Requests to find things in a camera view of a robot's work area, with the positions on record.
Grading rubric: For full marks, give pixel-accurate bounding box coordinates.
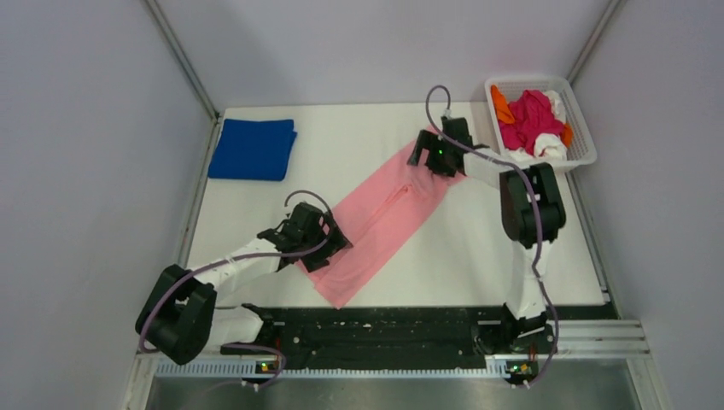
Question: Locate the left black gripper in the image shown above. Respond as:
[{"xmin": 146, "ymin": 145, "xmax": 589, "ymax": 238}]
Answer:
[{"xmin": 301, "ymin": 212, "xmax": 352, "ymax": 272}]

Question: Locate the white slotted cable duct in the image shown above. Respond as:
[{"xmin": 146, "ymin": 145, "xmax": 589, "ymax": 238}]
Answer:
[{"xmin": 155, "ymin": 355, "xmax": 533, "ymax": 381}]

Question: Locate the light pink t shirt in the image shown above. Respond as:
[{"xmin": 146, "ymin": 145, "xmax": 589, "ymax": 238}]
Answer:
[{"xmin": 302, "ymin": 141, "xmax": 464, "ymax": 308}]

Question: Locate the magenta t shirt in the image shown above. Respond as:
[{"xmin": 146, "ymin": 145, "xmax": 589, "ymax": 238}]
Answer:
[{"xmin": 497, "ymin": 90, "xmax": 567, "ymax": 155}]

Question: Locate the white plastic basket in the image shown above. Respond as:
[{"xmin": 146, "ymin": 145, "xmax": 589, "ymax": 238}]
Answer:
[{"xmin": 485, "ymin": 74, "xmax": 598, "ymax": 173}]

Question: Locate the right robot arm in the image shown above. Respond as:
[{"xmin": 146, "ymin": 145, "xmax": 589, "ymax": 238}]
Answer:
[{"xmin": 407, "ymin": 117, "xmax": 567, "ymax": 354}]

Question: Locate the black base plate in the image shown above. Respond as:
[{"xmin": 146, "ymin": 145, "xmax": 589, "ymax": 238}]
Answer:
[{"xmin": 219, "ymin": 305, "xmax": 621, "ymax": 375}]

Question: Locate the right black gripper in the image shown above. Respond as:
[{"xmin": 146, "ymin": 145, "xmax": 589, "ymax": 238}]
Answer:
[{"xmin": 406, "ymin": 131, "xmax": 455, "ymax": 179}]

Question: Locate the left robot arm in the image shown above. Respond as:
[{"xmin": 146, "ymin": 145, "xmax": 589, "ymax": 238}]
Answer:
[{"xmin": 135, "ymin": 202, "xmax": 353, "ymax": 365}]

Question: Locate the folded blue t shirt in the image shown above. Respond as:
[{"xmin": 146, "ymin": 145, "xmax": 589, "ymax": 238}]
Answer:
[{"xmin": 207, "ymin": 119, "xmax": 297, "ymax": 182}]

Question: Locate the orange cloth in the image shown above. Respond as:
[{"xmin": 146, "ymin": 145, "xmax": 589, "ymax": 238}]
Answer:
[{"xmin": 490, "ymin": 85, "xmax": 515, "ymax": 125}]

